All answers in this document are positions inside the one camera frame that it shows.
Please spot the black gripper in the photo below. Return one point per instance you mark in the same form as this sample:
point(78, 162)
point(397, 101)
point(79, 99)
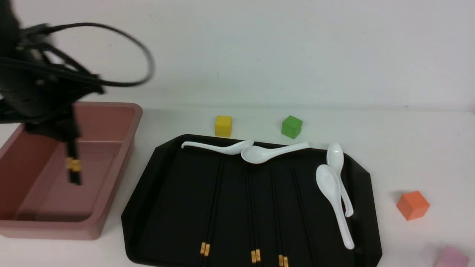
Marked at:
point(33, 87)

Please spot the pink cube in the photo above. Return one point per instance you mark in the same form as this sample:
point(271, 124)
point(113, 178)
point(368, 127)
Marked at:
point(451, 257)

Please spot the white spoon front right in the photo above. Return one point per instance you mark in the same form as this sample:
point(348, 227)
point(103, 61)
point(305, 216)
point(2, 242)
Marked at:
point(329, 186)

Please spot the white spoon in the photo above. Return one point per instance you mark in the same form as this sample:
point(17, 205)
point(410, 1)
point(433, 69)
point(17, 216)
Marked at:
point(335, 160)
point(329, 186)
point(233, 149)
point(258, 155)

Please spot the white spoon back right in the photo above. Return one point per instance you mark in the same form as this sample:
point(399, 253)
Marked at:
point(335, 160)

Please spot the plain black chopstick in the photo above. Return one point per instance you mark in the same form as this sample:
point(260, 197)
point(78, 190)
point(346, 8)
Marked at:
point(304, 218)

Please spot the green cube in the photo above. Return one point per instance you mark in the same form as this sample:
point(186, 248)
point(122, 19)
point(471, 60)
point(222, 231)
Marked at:
point(291, 127)

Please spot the pink plastic bin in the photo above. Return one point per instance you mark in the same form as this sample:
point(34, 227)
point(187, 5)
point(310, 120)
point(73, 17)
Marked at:
point(38, 201)

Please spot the orange cube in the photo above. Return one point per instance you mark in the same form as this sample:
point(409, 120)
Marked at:
point(412, 205)

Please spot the yellow cube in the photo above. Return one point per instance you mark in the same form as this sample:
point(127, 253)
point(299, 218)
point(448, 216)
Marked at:
point(223, 126)

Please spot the black plastic tray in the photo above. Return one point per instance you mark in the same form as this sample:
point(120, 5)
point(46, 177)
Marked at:
point(165, 219)

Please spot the white spoon centre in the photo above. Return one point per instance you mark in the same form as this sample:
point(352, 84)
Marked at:
point(258, 155)

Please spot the white spoon far left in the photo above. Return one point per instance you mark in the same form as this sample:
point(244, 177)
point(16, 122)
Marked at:
point(233, 149)

